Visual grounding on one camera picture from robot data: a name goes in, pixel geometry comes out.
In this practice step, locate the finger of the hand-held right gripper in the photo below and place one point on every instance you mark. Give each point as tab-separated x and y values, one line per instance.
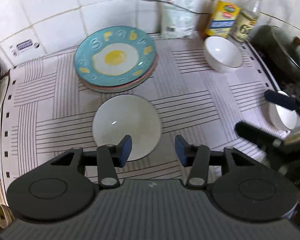
280	99
255	132

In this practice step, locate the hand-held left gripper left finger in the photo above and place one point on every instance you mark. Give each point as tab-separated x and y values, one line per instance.
125	150

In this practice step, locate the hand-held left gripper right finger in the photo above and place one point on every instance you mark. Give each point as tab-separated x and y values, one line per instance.
181	152

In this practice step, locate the white ribbed bowl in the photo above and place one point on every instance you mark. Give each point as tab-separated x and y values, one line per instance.
222	52
287	117

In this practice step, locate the wide white bowl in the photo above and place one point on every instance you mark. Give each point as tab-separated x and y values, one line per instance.
125	122

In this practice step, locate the large white plate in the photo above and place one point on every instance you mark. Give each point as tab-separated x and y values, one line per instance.
103	90

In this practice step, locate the blue fried egg plate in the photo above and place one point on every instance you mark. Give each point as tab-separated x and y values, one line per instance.
115	55

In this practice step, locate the black pot with glass lid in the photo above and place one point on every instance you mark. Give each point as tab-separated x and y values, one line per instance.
277	45

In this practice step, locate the striped tablecloth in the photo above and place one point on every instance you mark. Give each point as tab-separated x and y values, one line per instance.
190	85

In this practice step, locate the yellow cap vinegar bottle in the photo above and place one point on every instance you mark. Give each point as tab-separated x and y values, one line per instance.
246	22

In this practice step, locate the yellow label cooking wine bottle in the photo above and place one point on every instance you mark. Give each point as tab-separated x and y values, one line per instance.
222	15

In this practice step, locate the white salt bag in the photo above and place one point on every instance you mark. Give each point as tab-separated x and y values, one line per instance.
177	17

